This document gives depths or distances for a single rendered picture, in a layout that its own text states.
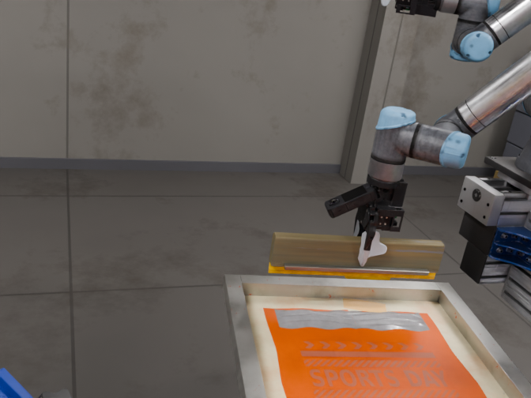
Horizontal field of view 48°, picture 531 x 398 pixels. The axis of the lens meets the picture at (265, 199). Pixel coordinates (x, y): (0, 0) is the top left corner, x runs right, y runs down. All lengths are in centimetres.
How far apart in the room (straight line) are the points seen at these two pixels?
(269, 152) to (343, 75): 87
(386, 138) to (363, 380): 49
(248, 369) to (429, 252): 53
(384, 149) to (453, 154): 14
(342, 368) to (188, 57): 357
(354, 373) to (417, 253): 34
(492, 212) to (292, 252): 58
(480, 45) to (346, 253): 64
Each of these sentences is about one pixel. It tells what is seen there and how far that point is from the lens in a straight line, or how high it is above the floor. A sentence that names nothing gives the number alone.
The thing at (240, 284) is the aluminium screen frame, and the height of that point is 99.
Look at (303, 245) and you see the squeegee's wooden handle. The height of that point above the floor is 112.
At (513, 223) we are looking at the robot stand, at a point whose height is 113.
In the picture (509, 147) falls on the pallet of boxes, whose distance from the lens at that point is 568.
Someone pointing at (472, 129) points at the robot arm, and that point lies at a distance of 138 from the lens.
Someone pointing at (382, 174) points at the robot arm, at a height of 131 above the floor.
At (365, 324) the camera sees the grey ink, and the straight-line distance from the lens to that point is 142.
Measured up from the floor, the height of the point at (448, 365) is 96.
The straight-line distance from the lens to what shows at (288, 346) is 130.
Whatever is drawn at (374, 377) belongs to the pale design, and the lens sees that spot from 128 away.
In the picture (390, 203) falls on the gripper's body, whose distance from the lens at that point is 135.
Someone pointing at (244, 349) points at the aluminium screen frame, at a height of 99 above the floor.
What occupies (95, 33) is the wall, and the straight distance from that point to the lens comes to 448.
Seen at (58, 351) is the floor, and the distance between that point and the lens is 282.
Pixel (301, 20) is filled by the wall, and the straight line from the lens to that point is 477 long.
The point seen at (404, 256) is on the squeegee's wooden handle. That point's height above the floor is 111.
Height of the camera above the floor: 172
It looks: 23 degrees down
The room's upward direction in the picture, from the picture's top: 8 degrees clockwise
